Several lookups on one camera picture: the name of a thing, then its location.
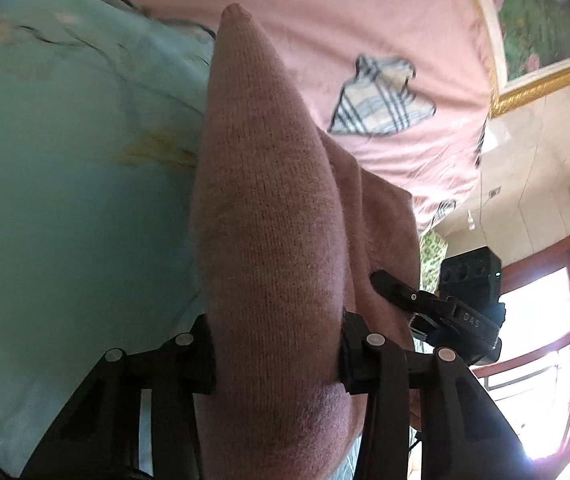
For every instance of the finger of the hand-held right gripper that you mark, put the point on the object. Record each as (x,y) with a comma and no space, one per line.
(395,290)

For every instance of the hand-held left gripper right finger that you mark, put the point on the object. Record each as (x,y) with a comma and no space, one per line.
(360,355)

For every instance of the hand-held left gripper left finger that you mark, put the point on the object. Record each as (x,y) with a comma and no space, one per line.
(200,360)

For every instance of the pink knitted sweater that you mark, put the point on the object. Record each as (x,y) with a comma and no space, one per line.
(265,235)

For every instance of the green patterned pillow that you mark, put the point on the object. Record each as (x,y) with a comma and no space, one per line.
(432,260)

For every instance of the turquoise floral bedsheet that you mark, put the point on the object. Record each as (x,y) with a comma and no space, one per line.
(65,185)

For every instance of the pink quilt with plaid hearts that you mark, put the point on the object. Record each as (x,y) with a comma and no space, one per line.
(365,10)

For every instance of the gold framed painting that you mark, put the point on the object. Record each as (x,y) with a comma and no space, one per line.
(535,20)

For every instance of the white wall outlet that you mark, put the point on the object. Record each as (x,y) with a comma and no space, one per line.
(495,191)
(471,221)

